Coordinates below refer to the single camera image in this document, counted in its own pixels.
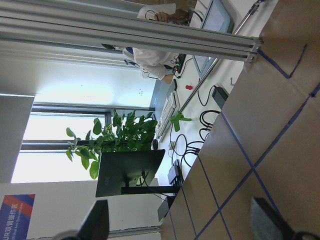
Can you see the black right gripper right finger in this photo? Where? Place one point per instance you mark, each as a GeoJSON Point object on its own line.
{"type": "Point", "coordinates": [267, 224]}

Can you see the black computer monitor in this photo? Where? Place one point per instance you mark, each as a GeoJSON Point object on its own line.
{"type": "Point", "coordinates": [130, 173]}

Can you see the green handled reacher grabber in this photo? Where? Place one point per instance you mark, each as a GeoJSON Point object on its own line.
{"type": "Point", "coordinates": [175, 119]}

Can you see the white keyboard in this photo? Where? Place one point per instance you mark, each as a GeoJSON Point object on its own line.
{"type": "Point", "coordinates": [171, 107]}

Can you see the teach pendant tablet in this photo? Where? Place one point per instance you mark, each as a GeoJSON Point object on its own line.
{"type": "Point", "coordinates": [216, 18]}

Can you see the blue red wall sign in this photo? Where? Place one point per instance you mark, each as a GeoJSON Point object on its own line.
{"type": "Point", "coordinates": [15, 216]}

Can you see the green potted plant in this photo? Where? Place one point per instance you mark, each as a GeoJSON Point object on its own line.
{"type": "Point", "coordinates": [125, 133]}

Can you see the person in white shirt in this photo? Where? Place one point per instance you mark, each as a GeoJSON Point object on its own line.
{"type": "Point", "coordinates": [156, 62]}

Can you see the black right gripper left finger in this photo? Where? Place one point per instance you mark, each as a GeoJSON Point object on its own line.
{"type": "Point", "coordinates": [94, 227]}

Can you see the black power adapter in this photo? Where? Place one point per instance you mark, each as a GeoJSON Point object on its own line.
{"type": "Point", "coordinates": [219, 95]}

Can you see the aluminium frame post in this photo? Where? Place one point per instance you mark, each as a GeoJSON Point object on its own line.
{"type": "Point", "coordinates": [67, 23]}

